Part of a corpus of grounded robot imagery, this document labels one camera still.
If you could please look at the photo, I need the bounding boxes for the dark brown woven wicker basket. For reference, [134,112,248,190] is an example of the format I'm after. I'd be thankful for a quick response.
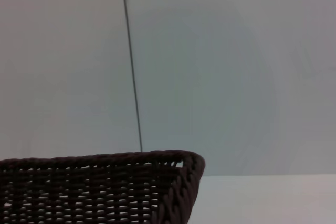
[0,150,206,224]

